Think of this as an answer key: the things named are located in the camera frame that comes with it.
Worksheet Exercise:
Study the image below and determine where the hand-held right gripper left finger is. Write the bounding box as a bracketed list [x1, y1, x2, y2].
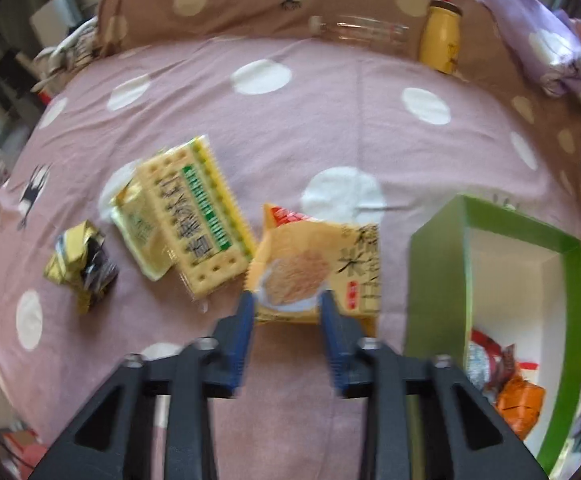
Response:
[28, 291, 256, 480]

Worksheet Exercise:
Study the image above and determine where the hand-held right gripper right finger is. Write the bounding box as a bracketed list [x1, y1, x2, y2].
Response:
[319, 290, 551, 480]

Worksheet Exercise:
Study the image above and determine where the yellow rice snack packet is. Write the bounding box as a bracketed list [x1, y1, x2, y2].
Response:
[244, 203, 381, 336]

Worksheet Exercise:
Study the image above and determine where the green cardboard box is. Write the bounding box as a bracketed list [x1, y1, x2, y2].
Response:
[405, 195, 581, 476]

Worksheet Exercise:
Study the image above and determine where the red snack packet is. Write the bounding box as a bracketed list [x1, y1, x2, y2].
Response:
[465, 329, 521, 396]

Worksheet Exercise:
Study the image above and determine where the orange snack packet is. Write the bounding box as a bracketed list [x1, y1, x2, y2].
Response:
[495, 375, 546, 441]

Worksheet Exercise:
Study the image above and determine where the yellow green cracker packet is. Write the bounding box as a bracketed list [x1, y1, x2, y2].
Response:
[138, 135, 257, 303]

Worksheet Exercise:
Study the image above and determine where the pale green snack packet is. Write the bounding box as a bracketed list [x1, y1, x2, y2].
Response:
[110, 180, 178, 281]

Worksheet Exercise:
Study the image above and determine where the gold foil snack wrapper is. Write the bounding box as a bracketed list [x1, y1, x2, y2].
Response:
[44, 220, 120, 315]

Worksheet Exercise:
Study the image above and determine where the pink dotted blanket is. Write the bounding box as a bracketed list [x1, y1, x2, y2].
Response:
[0, 35, 581, 480]

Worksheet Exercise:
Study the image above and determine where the clear plastic bottle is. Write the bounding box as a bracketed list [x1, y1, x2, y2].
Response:
[308, 15, 411, 56]

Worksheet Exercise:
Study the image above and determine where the yellow drink bottle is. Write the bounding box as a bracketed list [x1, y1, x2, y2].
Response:
[418, 0, 464, 77]

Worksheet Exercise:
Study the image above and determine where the brown dotted pillow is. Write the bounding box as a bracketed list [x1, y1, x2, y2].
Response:
[93, 0, 581, 196]

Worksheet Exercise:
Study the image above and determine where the white patterned cloth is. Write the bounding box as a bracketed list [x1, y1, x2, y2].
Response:
[35, 17, 101, 91]

